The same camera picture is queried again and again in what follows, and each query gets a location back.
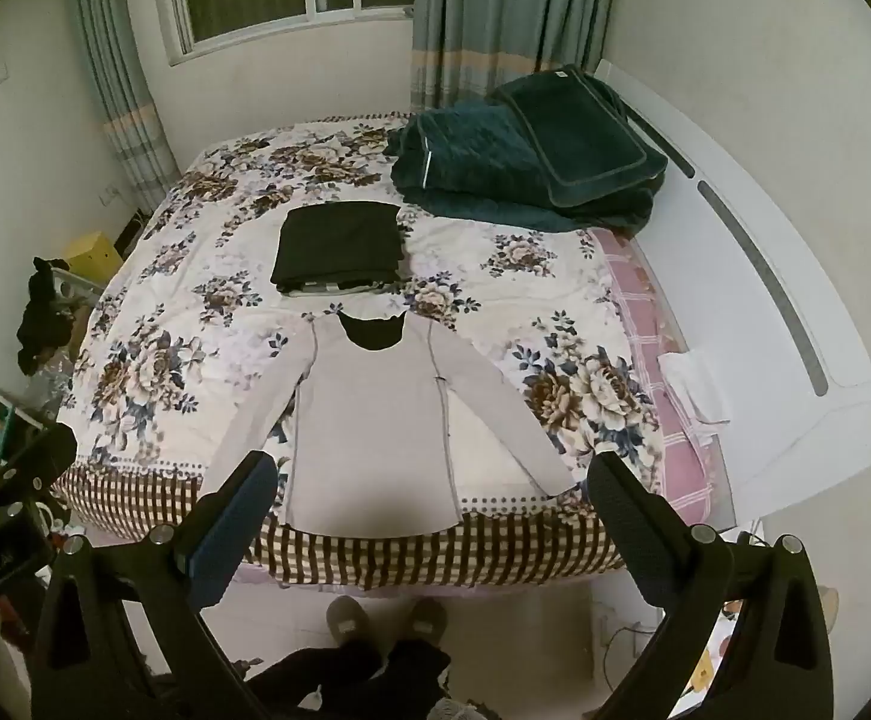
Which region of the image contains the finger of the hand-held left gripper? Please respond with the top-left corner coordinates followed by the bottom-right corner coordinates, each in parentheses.
top-left (0, 420), bottom-right (78, 524)

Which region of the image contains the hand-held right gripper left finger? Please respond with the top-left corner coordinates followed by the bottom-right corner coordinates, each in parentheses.
top-left (28, 450), bottom-right (280, 720)

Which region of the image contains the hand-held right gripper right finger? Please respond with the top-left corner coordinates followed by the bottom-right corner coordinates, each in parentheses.
top-left (587, 450), bottom-right (836, 720)

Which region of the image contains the grey long-sleeve shirt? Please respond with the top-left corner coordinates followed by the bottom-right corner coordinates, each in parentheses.
top-left (199, 298), bottom-right (582, 533)

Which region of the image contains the grey slipper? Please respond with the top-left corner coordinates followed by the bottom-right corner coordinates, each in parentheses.
top-left (400, 597), bottom-right (448, 644)
top-left (325, 595), bottom-right (373, 647)

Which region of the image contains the black hanging cloth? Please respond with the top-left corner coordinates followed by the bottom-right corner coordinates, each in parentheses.
top-left (15, 256), bottom-right (80, 377)

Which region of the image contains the white folded cloth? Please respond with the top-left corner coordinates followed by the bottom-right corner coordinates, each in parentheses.
top-left (659, 345), bottom-right (734, 425)

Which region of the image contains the floral bed blanket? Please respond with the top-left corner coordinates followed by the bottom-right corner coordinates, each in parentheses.
top-left (52, 111), bottom-right (665, 590)

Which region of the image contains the yellow box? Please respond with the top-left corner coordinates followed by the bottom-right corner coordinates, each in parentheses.
top-left (64, 234), bottom-right (125, 287)

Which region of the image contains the white bed headboard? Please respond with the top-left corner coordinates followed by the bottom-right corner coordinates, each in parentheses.
top-left (592, 58), bottom-right (871, 527)

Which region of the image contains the pink checkered bed sheet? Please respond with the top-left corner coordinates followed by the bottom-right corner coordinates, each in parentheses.
top-left (592, 229), bottom-right (737, 527)

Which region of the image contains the person's right leg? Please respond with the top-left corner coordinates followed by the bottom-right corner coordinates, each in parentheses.
top-left (376, 636), bottom-right (453, 720)

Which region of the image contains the black folded garment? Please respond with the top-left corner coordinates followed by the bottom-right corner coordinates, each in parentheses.
top-left (270, 201), bottom-right (408, 290)

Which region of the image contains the grey-green curtain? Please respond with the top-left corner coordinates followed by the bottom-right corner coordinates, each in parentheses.
top-left (409, 0), bottom-right (621, 118)
top-left (60, 0), bottom-right (181, 215)

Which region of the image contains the dark green pillow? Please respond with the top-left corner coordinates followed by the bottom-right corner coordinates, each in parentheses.
top-left (489, 66), bottom-right (669, 208)

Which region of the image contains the dark green quilt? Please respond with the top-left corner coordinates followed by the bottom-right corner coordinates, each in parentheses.
top-left (386, 96), bottom-right (669, 238)

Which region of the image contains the black floor cable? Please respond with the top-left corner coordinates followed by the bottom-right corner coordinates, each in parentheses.
top-left (598, 600), bottom-right (665, 667)

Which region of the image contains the white wire rack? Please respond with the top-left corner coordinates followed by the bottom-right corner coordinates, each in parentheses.
top-left (52, 262), bottom-right (110, 361)

